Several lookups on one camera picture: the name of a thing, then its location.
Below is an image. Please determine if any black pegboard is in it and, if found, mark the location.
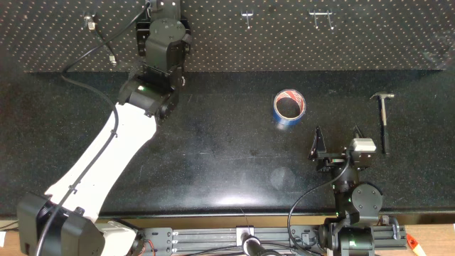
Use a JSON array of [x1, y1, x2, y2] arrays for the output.
[[0, 0, 455, 74]]

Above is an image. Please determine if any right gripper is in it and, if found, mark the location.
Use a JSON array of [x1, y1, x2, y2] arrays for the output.
[[308, 124, 376, 174]]

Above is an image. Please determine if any orange and white object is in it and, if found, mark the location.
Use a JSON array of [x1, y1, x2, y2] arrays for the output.
[[406, 233, 427, 256]]

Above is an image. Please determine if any mounting rail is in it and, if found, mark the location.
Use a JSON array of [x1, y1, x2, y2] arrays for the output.
[[131, 222, 408, 256]]

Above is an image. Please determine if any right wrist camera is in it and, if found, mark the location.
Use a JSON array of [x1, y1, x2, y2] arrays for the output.
[[348, 137, 378, 154]]

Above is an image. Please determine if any roll of blue tape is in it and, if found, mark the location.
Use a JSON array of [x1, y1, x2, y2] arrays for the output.
[[272, 88, 307, 127]]

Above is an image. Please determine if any hammer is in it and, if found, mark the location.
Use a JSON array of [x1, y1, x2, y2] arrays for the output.
[[369, 92, 395, 156]]

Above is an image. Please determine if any wrench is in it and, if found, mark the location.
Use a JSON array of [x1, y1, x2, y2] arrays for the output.
[[85, 21, 119, 68]]

